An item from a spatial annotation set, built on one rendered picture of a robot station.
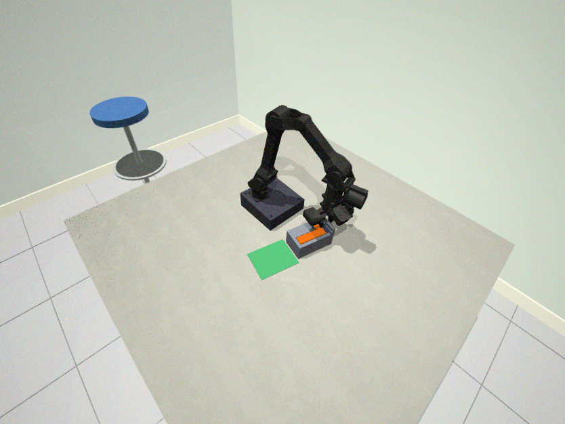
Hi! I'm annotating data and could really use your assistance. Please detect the orange l-shaped part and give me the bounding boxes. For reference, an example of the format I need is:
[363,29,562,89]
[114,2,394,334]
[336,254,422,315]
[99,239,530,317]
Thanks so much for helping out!
[297,224,326,245]

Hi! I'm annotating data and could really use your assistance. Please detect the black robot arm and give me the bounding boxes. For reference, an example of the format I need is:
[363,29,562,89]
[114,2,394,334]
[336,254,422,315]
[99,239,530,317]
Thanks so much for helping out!
[247,105,368,226]

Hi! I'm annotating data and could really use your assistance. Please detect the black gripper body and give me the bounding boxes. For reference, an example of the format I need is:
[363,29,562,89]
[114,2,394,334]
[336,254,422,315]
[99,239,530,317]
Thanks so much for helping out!
[303,193,351,226]

